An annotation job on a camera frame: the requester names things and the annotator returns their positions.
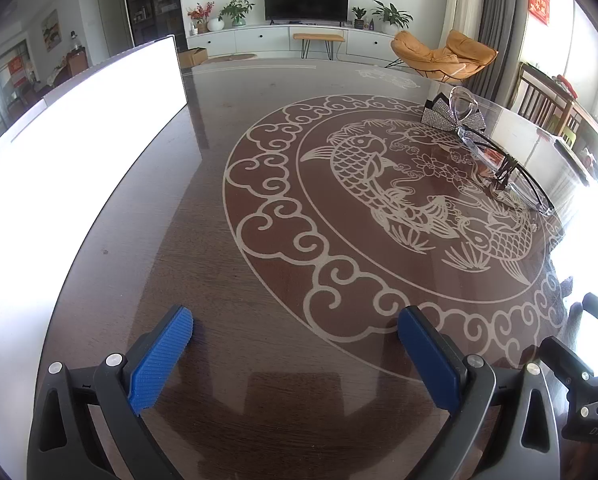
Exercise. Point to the red flower plant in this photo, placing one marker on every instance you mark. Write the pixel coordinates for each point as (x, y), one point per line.
(199, 15)

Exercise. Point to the white round vase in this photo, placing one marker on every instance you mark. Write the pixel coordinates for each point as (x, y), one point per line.
(215, 25)

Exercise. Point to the orange lounge chair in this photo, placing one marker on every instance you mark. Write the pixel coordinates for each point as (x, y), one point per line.
(429, 52)

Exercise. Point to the wooden bench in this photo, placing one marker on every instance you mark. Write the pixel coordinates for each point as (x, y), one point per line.
(319, 36)

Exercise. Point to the covered floor air conditioner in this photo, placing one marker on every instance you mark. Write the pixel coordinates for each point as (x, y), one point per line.
(464, 5)

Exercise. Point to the white television cabinet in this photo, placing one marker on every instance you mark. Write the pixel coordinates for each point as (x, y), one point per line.
(249, 40)

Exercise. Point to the red wall hanging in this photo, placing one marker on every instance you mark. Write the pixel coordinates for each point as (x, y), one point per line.
(539, 3)

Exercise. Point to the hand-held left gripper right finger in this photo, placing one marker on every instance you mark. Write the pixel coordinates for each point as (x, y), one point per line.
(429, 355)

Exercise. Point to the small brown cabinet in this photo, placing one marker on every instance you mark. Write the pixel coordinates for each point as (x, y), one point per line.
(77, 62)

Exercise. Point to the grey curtain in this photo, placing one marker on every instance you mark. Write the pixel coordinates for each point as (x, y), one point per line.
(504, 25)

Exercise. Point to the dark display cabinet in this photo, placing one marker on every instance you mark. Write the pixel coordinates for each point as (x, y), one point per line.
(154, 5)

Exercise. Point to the white storage box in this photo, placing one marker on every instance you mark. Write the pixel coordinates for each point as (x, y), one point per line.
(79, 160)

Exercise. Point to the small potted plant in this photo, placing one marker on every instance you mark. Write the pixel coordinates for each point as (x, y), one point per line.
(359, 15)

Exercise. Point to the large leafy potted plant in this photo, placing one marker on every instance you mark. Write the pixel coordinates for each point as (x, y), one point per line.
(391, 12)

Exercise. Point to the black television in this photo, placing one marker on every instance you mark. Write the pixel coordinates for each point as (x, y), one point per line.
(306, 2)

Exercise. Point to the cluttered wooden side table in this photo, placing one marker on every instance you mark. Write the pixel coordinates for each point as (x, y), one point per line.
(591, 130)

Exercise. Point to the white door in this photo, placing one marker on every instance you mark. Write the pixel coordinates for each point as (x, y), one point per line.
(112, 20)

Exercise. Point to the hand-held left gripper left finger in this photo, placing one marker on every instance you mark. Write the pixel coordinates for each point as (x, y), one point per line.
(159, 360)

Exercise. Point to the dark patterned wooden desktop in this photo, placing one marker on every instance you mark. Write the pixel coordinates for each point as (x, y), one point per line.
(229, 285)

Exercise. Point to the wooden chair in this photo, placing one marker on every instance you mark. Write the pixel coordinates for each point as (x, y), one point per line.
(541, 92)

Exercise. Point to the red sign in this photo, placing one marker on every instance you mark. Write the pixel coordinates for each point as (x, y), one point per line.
(18, 71)

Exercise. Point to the cardboard box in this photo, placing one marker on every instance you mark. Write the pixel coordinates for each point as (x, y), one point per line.
(193, 57)

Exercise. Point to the clear plastic hair clip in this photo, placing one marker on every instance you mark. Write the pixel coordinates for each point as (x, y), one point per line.
(454, 105)

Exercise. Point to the wall painting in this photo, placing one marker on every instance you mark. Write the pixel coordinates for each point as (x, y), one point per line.
(50, 30)

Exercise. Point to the white curtain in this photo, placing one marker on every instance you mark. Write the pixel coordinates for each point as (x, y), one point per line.
(596, 60)

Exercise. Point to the dark-framed glasses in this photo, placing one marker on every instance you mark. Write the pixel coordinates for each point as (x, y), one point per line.
(514, 170)

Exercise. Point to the silver rhinestone bow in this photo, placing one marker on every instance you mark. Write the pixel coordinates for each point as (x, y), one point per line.
(441, 115)

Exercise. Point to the green potted plant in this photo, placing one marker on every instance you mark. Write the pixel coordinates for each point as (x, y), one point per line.
(236, 10)

